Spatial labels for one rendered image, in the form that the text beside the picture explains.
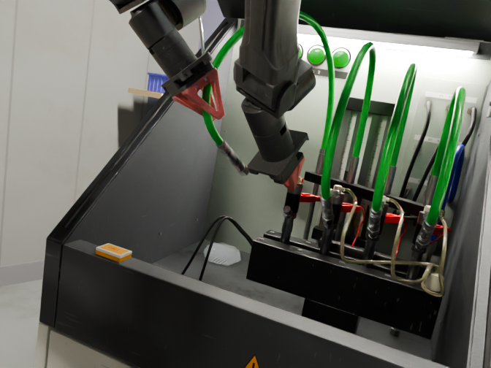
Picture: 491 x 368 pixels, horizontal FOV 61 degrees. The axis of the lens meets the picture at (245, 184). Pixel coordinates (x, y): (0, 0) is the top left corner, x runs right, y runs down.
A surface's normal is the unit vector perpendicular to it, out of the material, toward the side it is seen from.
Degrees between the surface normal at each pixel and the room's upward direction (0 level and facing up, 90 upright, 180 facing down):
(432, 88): 90
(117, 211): 90
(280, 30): 115
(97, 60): 90
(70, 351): 90
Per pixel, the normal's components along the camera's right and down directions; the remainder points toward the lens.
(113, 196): 0.91, 0.22
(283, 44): 0.72, 0.55
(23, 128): 0.72, 0.25
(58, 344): -0.38, 0.11
